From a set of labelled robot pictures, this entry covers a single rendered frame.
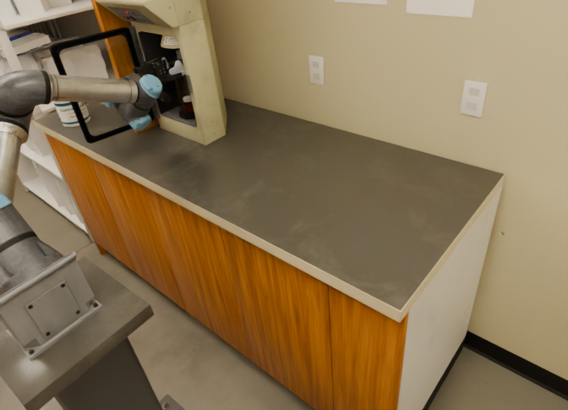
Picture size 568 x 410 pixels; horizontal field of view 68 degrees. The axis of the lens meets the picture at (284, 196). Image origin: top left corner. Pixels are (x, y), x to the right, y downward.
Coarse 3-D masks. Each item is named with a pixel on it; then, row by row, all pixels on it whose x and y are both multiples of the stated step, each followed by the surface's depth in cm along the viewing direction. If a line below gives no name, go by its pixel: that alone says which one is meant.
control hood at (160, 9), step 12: (96, 0) 153; (108, 0) 148; (120, 0) 143; (132, 0) 140; (144, 0) 138; (156, 0) 138; (168, 0) 141; (144, 12) 142; (156, 12) 139; (168, 12) 143; (156, 24) 150; (168, 24) 144
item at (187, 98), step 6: (180, 78) 168; (186, 78) 168; (174, 84) 172; (180, 84) 169; (186, 84) 169; (180, 90) 171; (186, 90) 171; (180, 96) 173; (186, 96) 172; (180, 102) 174; (186, 102) 173; (180, 108) 177; (186, 108) 175; (192, 108) 175
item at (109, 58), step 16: (80, 48) 158; (96, 48) 161; (112, 48) 165; (128, 48) 169; (64, 64) 156; (80, 64) 160; (96, 64) 163; (112, 64) 167; (128, 64) 171; (96, 112) 171; (112, 112) 175; (96, 128) 173; (112, 128) 177
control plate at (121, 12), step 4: (112, 8) 154; (116, 8) 152; (120, 8) 150; (124, 8) 148; (116, 12) 156; (120, 12) 154; (124, 12) 152; (128, 12) 149; (136, 12) 146; (124, 16) 157; (128, 16) 155; (132, 16) 153; (136, 16) 151; (140, 16) 148; (144, 16) 147; (132, 20) 159; (136, 20) 156; (140, 20) 154; (148, 20) 150
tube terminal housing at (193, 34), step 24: (192, 0) 148; (144, 24) 161; (192, 24) 151; (192, 48) 154; (192, 72) 158; (216, 72) 176; (192, 96) 163; (216, 96) 170; (168, 120) 184; (216, 120) 174
